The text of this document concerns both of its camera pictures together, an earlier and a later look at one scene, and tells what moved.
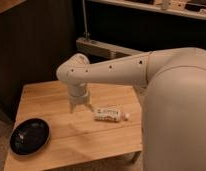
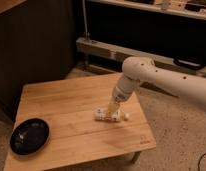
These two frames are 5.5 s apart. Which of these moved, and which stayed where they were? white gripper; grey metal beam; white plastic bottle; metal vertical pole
Moved: white gripper
Stayed: metal vertical pole; white plastic bottle; grey metal beam
